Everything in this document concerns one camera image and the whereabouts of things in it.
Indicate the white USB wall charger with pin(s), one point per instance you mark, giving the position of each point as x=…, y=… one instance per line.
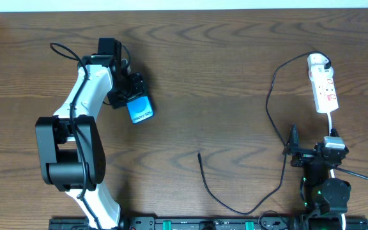
x=319, y=72

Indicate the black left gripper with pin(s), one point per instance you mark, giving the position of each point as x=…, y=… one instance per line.
x=120, y=99

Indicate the white power strip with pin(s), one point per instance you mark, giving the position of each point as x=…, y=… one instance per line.
x=324, y=92

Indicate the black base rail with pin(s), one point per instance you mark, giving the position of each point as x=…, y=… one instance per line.
x=150, y=223

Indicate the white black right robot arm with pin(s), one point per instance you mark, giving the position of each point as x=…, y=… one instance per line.
x=324, y=195

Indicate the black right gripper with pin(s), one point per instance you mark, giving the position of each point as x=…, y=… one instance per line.
x=307, y=152

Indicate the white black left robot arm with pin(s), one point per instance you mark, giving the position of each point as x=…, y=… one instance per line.
x=71, y=153

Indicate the blue Galaxy smartphone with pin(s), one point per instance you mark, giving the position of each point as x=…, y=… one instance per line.
x=140, y=109

